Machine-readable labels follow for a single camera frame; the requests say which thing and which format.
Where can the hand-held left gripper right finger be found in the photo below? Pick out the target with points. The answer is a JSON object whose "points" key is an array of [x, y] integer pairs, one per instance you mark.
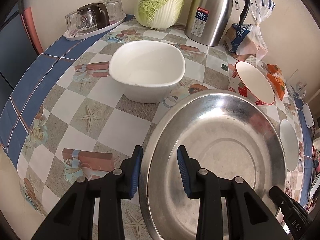
{"points": [[182, 172]]}

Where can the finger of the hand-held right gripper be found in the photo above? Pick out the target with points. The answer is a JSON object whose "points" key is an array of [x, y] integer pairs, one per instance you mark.
{"points": [[281, 196]]}

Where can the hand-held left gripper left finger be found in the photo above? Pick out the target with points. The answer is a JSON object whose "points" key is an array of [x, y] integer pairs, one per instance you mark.
{"points": [[135, 170]]}

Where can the large stainless steel basin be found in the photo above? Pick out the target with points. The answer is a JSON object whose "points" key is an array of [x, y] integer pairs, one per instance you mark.
{"points": [[225, 142]]}

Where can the white square bowl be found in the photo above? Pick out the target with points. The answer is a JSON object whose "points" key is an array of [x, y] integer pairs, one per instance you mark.
{"points": [[147, 65]]}

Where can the red-rimmed strawberry bowl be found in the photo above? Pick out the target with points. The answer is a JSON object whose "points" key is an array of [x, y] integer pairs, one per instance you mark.
{"points": [[252, 82]]}

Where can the white round bowl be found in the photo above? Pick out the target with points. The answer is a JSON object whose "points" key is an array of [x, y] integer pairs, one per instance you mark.
{"points": [[288, 145]]}

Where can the white power strip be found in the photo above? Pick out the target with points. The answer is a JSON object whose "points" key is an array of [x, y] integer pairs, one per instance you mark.
{"points": [[308, 115]]}

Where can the clear glass cup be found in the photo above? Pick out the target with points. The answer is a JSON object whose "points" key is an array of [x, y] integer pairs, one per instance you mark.
{"points": [[298, 90]]}

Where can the orange snack packet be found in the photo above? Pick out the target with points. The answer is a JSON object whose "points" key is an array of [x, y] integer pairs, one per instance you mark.
{"points": [[273, 68], [277, 85]]}

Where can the small dark green sticker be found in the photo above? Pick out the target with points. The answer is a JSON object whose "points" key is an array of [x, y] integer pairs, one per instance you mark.
{"points": [[224, 66]]}

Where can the bagged sliced bread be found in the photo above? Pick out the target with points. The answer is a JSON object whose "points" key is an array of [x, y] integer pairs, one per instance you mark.
{"points": [[246, 42]]}

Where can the white oval tray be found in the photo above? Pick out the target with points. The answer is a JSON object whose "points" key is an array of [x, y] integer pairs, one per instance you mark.
{"points": [[75, 37]]}

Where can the clear drinking glass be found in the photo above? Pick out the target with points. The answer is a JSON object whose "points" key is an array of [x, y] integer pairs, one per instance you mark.
{"points": [[102, 2], [115, 8], [70, 21]]}

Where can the stainless steel thermos jug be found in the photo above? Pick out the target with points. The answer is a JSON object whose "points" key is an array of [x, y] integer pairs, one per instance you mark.
{"points": [[207, 10]]}

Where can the napa cabbage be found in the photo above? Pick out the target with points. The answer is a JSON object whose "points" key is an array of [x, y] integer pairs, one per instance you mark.
{"points": [[160, 2]]}

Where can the dark blue cabinet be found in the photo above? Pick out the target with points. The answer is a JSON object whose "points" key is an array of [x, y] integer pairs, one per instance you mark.
{"points": [[12, 50]]}

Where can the pink board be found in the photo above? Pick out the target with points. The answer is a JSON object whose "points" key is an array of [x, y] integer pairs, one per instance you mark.
{"points": [[31, 30]]}

